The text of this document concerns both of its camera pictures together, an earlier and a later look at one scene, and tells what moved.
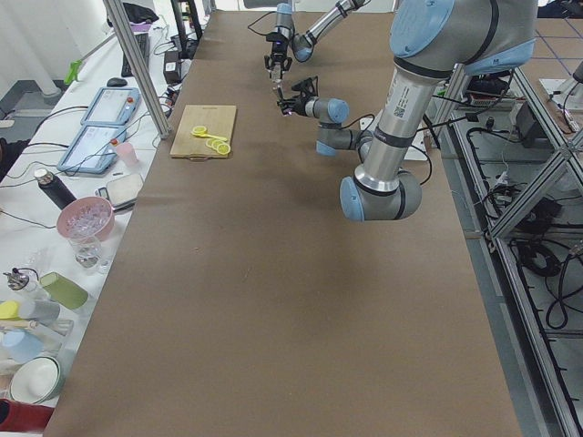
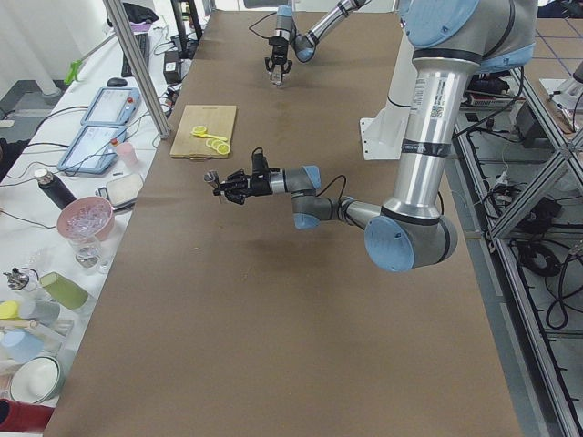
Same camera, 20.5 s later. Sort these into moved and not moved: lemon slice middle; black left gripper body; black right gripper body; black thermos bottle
Moved: black left gripper body
Not moved: black thermos bottle; lemon slice middle; black right gripper body
